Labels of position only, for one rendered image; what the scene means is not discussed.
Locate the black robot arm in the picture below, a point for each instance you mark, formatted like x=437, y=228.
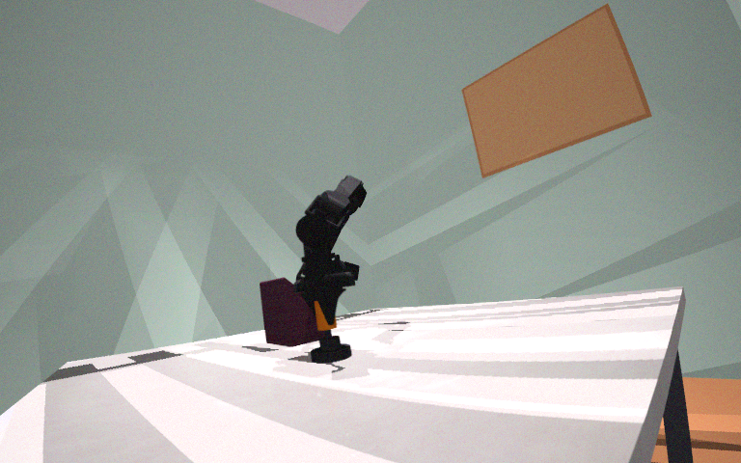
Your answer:
x=326, y=217

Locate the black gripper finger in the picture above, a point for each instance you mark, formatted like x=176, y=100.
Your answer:
x=310, y=299
x=328, y=303

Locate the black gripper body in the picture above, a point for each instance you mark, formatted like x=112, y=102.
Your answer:
x=320, y=275

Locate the orange cylindrical knob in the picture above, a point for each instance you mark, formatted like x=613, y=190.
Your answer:
x=321, y=322

